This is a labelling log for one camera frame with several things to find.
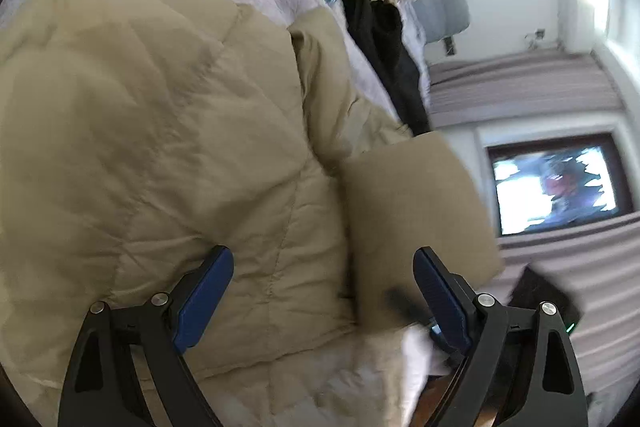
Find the wall socket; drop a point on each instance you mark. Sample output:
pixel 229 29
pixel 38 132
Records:
pixel 536 38

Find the white wall heater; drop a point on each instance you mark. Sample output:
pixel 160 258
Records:
pixel 580 2

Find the grey pleated curtain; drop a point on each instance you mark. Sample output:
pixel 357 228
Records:
pixel 525 87
pixel 600 267

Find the beige puffer jacket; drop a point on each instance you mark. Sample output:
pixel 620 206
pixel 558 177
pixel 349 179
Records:
pixel 150 132

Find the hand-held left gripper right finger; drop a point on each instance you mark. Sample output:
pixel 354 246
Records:
pixel 440 297

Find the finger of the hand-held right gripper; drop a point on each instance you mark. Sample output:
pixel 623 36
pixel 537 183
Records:
pixel 402 302

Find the black garment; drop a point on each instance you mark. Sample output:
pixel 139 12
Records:
pixel 395 67

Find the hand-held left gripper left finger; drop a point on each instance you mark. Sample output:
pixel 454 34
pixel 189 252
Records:
pixel 205 302

